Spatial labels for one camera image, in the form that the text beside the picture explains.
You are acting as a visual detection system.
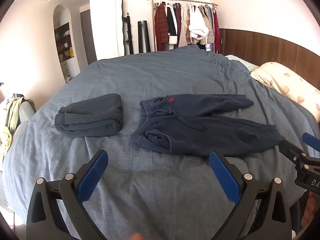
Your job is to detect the brown wooden headboard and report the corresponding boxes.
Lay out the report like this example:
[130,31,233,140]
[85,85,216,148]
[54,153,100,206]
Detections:
[219,28,320,80]

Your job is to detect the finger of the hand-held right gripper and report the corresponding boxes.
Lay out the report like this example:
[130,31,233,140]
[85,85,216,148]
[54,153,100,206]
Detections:
[302,132,320,153]
[278,139,320,174]

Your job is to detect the dark wooden door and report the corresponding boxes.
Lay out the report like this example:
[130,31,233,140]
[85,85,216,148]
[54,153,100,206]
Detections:
[80,9,97,65]

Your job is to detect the person's right hand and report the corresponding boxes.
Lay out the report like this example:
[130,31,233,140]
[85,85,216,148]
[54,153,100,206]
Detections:
[301,192,320,230]

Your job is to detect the wavy standing mirror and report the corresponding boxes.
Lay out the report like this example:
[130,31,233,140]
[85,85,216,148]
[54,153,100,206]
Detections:
[115,0,125,57]

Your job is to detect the folded dark grey pants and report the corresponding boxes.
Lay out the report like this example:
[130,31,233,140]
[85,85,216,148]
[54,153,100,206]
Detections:
[54,93,123,138]

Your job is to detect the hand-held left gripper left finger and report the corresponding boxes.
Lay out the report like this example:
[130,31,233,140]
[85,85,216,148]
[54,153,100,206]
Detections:
[26,149,109,240]

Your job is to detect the light green bed sheet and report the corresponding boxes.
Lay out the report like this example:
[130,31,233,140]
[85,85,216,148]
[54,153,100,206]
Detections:
[225,54,259,72]

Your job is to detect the fruit print cream pillow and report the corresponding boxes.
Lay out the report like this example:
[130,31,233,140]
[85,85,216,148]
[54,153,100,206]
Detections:
[250,62,320,123]

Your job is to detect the navy blue pants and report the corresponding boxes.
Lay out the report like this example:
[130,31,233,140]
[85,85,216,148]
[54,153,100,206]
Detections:
[130,94,285,157]

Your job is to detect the row of hanging clothes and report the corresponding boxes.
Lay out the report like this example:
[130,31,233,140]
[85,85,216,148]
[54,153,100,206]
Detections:
[153,2,222,53]

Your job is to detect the arched wall shelf niche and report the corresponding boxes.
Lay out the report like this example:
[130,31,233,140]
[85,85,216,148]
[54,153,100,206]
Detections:
[53,4,80,83]

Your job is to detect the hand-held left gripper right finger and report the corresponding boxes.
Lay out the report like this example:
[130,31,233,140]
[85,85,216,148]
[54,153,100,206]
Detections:
[209,151,293,240]

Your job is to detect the blue-grey blanket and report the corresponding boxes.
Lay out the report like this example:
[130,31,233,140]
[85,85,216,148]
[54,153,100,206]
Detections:
[2,44,320,240]

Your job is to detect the black tower fan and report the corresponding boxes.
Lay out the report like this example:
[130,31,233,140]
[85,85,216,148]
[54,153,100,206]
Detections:
[137,20,151,53]

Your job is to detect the green cloth pile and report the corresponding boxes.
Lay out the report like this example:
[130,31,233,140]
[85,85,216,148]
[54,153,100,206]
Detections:
[0,96,25,155]

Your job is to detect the metal clothes rack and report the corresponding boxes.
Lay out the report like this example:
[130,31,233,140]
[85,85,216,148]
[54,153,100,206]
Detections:
[147,0,218,52]

